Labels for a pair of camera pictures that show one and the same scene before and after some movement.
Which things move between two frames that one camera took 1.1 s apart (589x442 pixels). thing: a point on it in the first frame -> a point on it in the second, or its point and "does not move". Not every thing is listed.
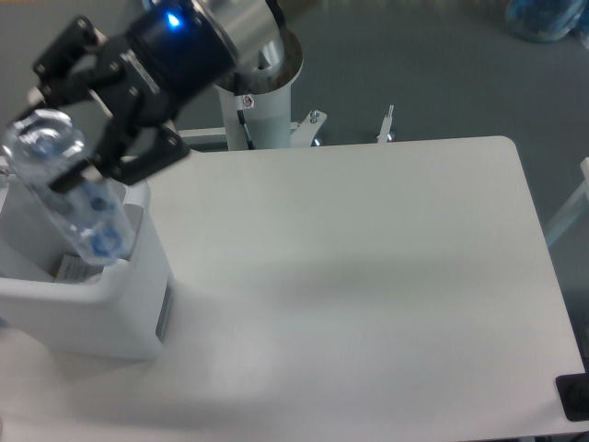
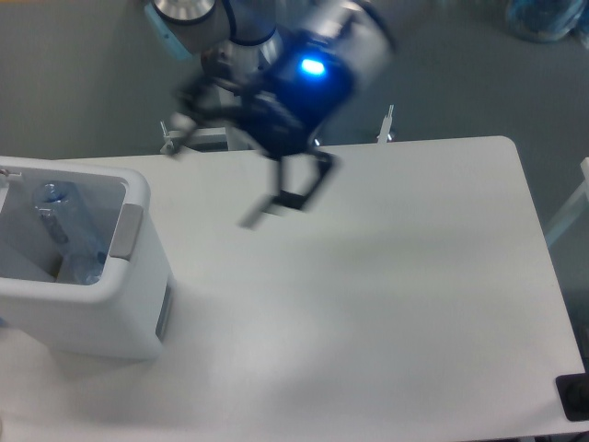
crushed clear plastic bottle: [86, 203] -> [82, 248]
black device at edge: [573, 391] does not move
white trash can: [129, 314] does not move
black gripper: [173, 49] -> [304, 87]
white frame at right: [574, 208] does not move
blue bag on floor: [547, 20] does not move
